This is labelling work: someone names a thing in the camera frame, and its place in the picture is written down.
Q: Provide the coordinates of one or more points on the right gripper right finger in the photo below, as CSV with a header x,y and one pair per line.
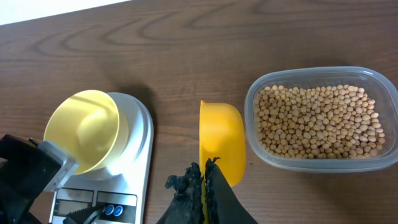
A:
x,y
223,207

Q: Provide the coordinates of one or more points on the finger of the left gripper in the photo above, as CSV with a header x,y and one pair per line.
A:
x,y
85,216

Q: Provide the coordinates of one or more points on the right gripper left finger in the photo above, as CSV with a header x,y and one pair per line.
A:
x,y
186,206

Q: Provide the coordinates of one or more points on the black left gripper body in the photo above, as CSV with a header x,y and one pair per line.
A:
x,y
24,175

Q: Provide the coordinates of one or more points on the yellow measuring scoop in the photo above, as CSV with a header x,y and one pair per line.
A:
x,y
221,134

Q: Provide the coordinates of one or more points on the white digital kitchen scale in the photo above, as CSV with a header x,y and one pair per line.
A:
x,y
120,186

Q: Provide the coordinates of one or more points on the pale yellow bowl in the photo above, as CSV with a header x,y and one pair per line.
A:
x,y
91,128

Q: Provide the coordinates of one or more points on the clear plastic container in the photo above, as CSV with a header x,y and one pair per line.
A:
x,y
377,86

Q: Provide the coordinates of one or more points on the pile of soybeans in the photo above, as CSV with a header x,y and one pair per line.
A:
x,y
326,122

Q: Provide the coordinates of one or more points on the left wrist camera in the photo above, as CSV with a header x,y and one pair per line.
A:
x,y
66,165

